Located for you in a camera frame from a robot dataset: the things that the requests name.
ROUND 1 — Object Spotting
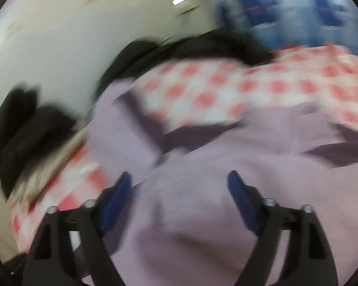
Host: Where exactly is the black clothes pile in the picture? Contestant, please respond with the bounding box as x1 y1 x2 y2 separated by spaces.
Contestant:
0 85 78 200

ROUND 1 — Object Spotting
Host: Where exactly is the red checkered bed sheet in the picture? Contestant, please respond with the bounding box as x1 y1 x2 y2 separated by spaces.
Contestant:
10 42 358 254

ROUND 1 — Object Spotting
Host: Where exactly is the lilac garment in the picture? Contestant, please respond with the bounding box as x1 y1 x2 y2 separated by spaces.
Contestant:
86 80 358 286

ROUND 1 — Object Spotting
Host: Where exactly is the black fuzzy garment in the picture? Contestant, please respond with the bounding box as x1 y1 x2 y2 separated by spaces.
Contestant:
95 31 275 96

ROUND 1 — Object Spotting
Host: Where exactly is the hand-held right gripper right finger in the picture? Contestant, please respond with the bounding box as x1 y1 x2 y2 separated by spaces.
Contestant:
227 170 339 286

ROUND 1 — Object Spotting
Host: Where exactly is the white fluffy cloth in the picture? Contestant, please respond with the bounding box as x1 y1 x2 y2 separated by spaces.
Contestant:
10 164 66 210

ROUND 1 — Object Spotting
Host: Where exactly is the blue whale print curtain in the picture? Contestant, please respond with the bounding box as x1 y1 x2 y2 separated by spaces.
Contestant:
215 0 358 51

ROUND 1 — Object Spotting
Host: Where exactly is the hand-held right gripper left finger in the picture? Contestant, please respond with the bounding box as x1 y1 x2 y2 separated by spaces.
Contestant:
21 171 133 286

